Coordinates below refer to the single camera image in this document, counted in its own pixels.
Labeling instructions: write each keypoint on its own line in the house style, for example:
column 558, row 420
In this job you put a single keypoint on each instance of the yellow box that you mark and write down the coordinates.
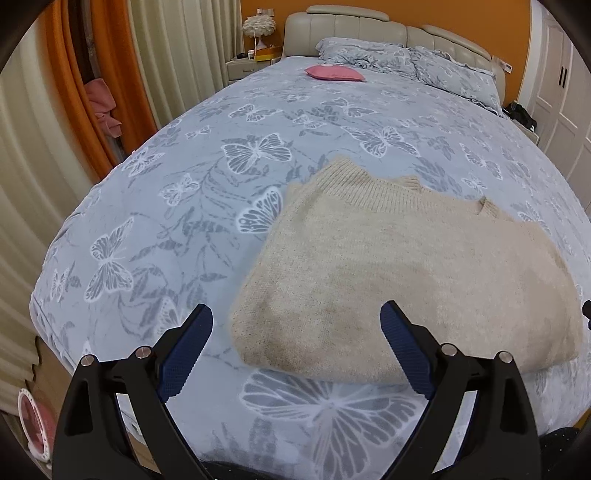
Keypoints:
column 268, row 54

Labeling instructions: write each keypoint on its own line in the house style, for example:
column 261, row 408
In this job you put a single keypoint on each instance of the white feather lamp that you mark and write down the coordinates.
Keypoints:
column 258, row 27

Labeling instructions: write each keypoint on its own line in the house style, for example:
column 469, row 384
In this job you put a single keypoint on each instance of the black bag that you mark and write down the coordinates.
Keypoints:
column 521, row 116

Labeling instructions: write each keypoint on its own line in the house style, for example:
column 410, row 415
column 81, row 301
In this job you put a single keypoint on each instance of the blue floral pillow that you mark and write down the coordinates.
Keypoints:
column 457, row 76
column 360, row 55

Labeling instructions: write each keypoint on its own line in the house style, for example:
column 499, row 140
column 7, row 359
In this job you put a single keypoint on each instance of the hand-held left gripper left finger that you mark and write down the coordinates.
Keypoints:
column 184, row 357

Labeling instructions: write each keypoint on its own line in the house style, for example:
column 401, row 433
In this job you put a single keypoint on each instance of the beige nightstand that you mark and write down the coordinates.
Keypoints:
column 531, row 136
column 244, row 70

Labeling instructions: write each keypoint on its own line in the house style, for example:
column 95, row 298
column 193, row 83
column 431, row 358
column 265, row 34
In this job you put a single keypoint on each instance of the cream curtain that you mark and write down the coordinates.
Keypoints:
column 27, row 184
column 184, row 60

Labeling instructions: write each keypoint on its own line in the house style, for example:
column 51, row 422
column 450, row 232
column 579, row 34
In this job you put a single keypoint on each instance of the bed with butterfly duvet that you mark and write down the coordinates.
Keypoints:
column 207, row 194

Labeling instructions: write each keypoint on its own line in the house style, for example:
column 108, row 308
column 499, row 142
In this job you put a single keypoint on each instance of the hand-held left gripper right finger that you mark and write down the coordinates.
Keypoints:
column 406, row 355

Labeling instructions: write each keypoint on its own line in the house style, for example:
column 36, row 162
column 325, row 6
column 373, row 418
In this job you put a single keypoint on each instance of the white wardrobe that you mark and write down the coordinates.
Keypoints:
column 563, row 92

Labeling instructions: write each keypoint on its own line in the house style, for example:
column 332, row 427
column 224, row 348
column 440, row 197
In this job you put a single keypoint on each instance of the cream sweater with black hearts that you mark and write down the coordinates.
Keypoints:
column 392, row 277

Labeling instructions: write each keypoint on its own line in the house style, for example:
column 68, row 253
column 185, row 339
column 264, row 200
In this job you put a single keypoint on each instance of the orange curtain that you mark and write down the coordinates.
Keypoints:
column 69, row 69

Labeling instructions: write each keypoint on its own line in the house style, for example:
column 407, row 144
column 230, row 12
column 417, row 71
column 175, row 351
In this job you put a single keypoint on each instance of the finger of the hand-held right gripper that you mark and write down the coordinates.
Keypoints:
column 587, row 314

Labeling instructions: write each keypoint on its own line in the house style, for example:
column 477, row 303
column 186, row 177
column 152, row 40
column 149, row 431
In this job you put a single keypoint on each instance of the wall switch panel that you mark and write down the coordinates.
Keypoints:
column 504, row 64
column 264, row 10

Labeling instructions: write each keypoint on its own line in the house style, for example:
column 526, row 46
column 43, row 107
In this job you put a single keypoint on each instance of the pink small pillow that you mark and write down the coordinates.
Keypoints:
column 333, row 73

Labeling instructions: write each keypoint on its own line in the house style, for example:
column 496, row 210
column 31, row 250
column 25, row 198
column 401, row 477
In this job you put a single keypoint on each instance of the pink white round object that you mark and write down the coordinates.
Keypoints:
column 34, row 427

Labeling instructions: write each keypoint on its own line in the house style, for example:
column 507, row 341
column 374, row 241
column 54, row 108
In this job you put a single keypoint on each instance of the pink clothes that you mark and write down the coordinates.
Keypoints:
column 101, row 101

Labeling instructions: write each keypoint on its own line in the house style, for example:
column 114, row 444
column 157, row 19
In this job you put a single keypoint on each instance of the beige padded headboard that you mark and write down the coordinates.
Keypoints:
column 351, row 25

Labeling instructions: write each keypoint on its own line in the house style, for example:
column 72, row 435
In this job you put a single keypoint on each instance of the dark speckled cloth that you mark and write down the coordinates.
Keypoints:
column 565, row 454

